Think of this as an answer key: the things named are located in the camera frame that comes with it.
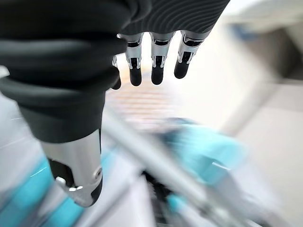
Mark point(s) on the white medical cart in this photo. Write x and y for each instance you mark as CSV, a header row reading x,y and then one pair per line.
x,y
132,203

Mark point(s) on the light blue waste bin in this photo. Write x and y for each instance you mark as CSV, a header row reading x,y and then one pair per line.
x,y
206,151

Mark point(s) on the white perforated side basket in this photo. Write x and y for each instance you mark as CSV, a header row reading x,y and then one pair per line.
x,y
142,106

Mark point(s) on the white bed mattress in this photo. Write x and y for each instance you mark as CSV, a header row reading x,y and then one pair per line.
x,y
265,11

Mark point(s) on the blue bed corner tag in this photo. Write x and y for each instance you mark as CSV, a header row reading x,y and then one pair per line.
x,y
237,33

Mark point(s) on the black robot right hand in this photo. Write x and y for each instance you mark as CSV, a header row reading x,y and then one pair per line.
x,y
59,59

